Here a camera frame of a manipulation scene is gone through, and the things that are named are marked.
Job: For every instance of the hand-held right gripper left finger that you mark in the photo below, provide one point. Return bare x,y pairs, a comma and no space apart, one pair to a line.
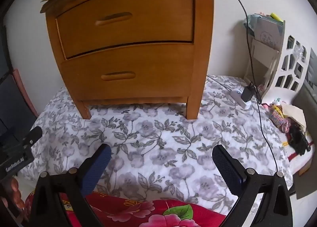
95,170

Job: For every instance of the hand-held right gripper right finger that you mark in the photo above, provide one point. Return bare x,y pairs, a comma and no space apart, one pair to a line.
226,167

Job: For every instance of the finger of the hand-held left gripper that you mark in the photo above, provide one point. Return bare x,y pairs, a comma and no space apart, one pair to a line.
36,132

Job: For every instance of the person's left hand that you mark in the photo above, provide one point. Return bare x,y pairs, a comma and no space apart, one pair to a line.
16,193

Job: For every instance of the dark cabinet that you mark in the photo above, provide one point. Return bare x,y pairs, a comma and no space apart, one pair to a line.
12,108

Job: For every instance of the red floral blanket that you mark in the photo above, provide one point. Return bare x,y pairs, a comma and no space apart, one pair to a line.
148,213

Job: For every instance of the grey floral blanket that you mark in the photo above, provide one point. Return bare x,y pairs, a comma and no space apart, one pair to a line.
161,142

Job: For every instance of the white red striped cloth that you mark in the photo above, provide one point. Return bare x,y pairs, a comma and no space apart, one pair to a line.
298,158

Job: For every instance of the white power strip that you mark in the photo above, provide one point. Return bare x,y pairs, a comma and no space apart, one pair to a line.
236,94

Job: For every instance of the black garment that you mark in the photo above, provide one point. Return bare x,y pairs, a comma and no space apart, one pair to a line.
297,140

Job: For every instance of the black charger adapter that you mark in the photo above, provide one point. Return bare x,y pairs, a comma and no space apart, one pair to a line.
246,94

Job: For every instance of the white cut-out plastic rack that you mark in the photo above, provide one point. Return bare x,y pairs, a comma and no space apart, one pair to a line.
272,93

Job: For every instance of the beige paper bag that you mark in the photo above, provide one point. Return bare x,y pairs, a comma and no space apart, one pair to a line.
296,114

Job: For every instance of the wooden nightstand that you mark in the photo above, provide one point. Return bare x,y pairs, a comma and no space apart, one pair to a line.
204,43

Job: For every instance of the teal plastic bag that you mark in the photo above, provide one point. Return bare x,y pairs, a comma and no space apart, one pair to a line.
250,25

